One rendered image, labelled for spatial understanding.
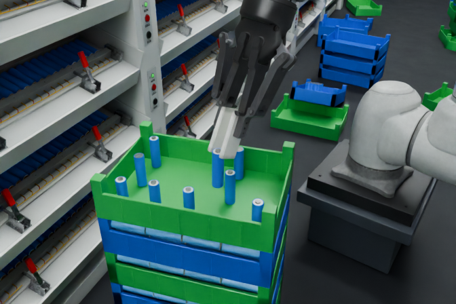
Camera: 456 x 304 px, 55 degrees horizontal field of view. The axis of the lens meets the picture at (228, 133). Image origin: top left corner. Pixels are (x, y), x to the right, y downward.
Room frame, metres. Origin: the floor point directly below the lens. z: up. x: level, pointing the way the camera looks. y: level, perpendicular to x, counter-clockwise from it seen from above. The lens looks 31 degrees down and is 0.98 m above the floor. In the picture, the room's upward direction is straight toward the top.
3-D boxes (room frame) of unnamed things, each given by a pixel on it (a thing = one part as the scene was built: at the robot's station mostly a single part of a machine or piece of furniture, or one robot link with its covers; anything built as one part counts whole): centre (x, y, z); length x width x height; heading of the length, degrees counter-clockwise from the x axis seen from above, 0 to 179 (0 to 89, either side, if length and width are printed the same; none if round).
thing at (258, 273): (0.61, 0.05, 0.44); 0.30 x 0.20 x 0.08; 74
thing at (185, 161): (0.61, 0.05, 0.52); 0.30 x 0.20 x 0.08; 74
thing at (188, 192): (0.55, 0.06, 0.52); 0.02 x 0.02 x 0.06
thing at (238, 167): (0.66, -0.02, 0.52); 0.02 x 0.02 x 0.06
